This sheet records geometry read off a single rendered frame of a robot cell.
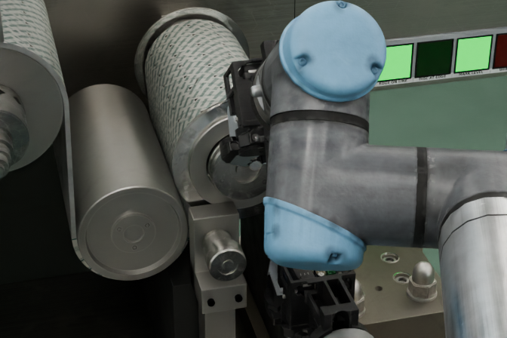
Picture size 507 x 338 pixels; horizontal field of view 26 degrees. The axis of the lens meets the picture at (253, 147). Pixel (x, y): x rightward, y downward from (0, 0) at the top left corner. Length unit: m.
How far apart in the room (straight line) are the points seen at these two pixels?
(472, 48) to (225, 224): 0.57
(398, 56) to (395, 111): 2.47
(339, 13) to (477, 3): 0.79
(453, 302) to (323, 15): 0.23
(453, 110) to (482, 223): 3.33
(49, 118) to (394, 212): 0.45
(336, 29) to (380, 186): 0.12
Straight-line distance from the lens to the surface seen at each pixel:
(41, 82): 1.10
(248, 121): 0.99
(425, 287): 1.33
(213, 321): 1.22
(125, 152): 1.22
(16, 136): 1.06
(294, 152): 0.80
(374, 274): 1.38
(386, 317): 1.31
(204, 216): 1.16
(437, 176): 0.79
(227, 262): 1.13
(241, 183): 1.16
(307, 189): 0.79
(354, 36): 0.80
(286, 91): 0.81
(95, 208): 1.17
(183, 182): 1.17
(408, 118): 3.98
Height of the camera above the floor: 1.83
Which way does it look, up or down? 29 degrees down
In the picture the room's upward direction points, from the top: straight up
